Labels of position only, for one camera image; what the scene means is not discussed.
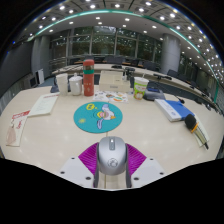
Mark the silver computer mouse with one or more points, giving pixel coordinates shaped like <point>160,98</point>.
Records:
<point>112,156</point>

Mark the round teal cartoon mouse pad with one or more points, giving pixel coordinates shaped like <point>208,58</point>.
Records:
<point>96,118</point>

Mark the black desk device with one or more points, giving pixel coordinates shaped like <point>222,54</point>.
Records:
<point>154,95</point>

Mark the green printed cup with straw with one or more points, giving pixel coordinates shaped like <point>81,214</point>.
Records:
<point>140,89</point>

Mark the black microphone with orange band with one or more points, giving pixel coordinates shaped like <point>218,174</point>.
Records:
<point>191,122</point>

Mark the colourful sticker sheet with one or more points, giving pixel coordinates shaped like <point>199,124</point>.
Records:
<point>111,97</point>

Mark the dark office chairs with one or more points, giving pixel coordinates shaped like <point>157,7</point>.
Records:
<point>115,60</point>

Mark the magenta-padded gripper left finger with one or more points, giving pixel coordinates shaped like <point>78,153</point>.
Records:
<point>87,158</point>

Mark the white printed paper sheet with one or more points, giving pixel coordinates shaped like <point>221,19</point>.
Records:
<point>43,104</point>

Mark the white lidded mug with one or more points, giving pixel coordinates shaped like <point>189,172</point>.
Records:
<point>75,86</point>

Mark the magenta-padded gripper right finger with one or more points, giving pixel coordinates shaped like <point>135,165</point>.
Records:
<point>136,159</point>

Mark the white paper booklet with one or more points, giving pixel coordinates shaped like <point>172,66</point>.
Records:
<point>202,128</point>

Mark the ceiling lights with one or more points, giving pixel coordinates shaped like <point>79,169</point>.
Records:
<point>116,5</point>

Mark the red and white pamphlet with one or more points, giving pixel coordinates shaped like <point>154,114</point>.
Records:
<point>16,128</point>

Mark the beige cardboard box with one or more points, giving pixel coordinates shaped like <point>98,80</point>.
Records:
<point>113,83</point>

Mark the red thermos bottle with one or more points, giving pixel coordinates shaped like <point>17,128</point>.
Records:
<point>88,80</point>

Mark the blue and white book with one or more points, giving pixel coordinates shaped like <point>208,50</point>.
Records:
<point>173,110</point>

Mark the stack of white paper cups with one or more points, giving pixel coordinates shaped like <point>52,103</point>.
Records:
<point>62,84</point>

